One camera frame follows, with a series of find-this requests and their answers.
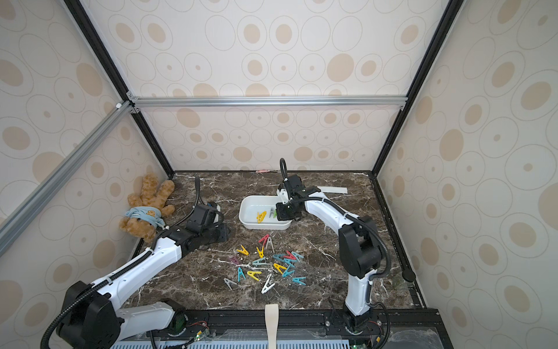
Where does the teal clothespin cluster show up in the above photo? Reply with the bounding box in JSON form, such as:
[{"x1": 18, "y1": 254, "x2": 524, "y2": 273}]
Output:
[
  {"x1": 282, "y1": 270, "x2": 295, "y2": 278},
  {"x1": 283, "y1": 259, "x2": 296, "y2": 269}
]

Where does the white clothespin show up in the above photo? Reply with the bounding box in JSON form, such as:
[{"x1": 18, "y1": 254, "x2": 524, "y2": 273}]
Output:
[{"x1": 261, "y1": 274, "x2": 276, "y2": 295}]

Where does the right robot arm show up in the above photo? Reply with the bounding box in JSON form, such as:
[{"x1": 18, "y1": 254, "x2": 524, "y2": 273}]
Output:
[{"x1": 276, "y1": 159, "x2": 392, "y2": 333}]

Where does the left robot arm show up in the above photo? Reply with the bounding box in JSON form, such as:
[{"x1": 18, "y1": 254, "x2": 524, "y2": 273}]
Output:
[{"x1": 40, "y1": 177, "x2": 230, "y2": 348}]

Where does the white plastic storage box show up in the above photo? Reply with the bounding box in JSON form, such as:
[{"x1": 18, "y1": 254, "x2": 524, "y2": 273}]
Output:
[{"x1": 239, "y1": 196, "x2": 291, "y2": 231}]

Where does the red clothespin near box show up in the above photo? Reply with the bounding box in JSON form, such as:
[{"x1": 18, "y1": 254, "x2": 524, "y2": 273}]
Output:
[{"x1": 259, "y1": 234, "x2": 270, "y2": 246}]

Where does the white paper label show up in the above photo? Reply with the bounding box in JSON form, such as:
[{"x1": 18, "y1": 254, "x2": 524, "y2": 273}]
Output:
[{"x1": 318, "y1": 186, "x2": 348, "y2": 194}]

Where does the light teal clothespin right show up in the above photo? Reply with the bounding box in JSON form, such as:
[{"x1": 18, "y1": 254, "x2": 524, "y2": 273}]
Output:
[{"x1": 291, "y1": 252, "x2": 304, "y2": 262}]

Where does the red clothespin in cluster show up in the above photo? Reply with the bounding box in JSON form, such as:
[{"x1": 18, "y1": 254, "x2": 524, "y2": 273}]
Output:
[{"x1": 283, "y1": 251, "x2": 298, "y2": 261}]

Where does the orange yellow clothespin cluster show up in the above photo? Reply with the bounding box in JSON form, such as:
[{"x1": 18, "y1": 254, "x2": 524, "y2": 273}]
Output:
[{"x1": 273, "y1": 263, "x2": 289, "y2": 275}]

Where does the mint green clothespin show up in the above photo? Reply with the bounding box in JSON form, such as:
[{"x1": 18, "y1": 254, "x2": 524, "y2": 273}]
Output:
[{"x1": 251, "y1": 257, "x2": 270, "y2": 268}]

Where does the brown teddy bear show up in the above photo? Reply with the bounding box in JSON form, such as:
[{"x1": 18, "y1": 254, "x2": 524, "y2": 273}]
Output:
[{"x1": 119, "y1": 173, "x2": 175, "y2": 243}]

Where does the horizontal aluminium rail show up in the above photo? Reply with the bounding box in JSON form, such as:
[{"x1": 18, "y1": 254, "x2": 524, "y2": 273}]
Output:
[{"x1": 132, "y1": 95, "x2": 408, "y2": 108}]

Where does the diagonal aluminium rail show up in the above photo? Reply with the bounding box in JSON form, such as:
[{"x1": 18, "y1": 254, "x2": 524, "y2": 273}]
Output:
[{"x1": 1, "y1": 101, "x2": 132, "y2": 254}]

